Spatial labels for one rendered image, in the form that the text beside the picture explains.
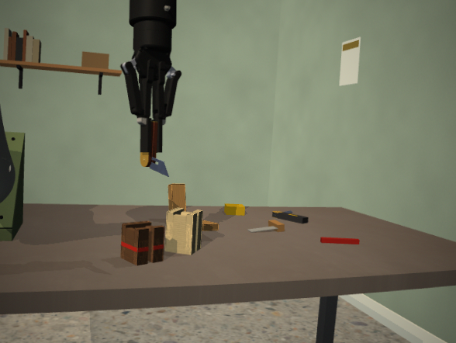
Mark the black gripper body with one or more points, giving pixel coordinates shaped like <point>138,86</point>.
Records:
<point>151,40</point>

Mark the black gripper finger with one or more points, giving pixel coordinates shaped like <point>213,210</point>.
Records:
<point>163,97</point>
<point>139,98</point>

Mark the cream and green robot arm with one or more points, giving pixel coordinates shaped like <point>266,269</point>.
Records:
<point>140,10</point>

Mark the red flat bar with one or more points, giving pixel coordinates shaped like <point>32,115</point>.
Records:
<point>334,240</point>

